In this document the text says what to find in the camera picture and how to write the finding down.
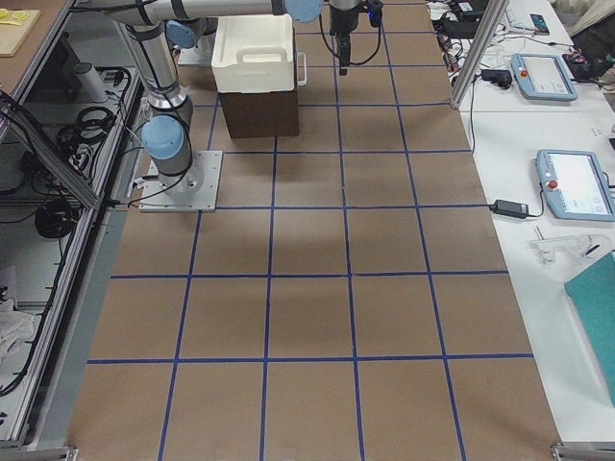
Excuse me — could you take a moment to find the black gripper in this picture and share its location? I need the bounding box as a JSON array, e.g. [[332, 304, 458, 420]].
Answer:
[[329, 0, 360, 76]]

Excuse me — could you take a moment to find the lower teach pendant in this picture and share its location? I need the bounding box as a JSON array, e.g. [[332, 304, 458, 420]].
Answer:
[[535, 149, 614, 222]]

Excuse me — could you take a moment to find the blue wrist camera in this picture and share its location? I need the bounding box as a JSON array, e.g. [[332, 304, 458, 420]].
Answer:
[[367, 0, 383, 29]]

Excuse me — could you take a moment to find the black power adapter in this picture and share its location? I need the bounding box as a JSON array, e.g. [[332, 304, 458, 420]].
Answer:
[[489, 199, 529, 219]]

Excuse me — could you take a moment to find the wooden board with yellow parts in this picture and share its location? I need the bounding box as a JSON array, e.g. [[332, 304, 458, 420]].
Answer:
[[1, 6, 42, 58]]

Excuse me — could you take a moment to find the white cabinet top tray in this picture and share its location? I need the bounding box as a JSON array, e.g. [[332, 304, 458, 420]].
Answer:
[[211, 14, 308, 94]]

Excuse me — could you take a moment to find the clear acrylic part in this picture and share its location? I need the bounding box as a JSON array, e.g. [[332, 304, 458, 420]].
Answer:
[[529, 226, 614, 266]]

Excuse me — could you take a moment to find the brown cabinet body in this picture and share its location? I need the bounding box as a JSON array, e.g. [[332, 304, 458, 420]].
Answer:
[[219, 89, 300, 139]]

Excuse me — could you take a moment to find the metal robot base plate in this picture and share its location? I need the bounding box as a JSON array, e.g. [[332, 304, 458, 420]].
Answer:
[[138, 151, 223, 212]]

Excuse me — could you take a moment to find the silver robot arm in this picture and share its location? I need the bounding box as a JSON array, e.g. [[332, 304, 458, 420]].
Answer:
[[71, 1, 381, 194]]

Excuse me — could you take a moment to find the upper teach pendant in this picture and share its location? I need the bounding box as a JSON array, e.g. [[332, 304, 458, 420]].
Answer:
[[510, 53, 578, 102]]

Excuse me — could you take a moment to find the aluminium frame post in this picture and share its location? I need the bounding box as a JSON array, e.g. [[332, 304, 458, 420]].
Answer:
[[450, 0, 509, 109]]

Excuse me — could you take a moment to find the teach pendant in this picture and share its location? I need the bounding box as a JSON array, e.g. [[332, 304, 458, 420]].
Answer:
[[535, 149, 614, 222], [510, 53, 578, 102]]

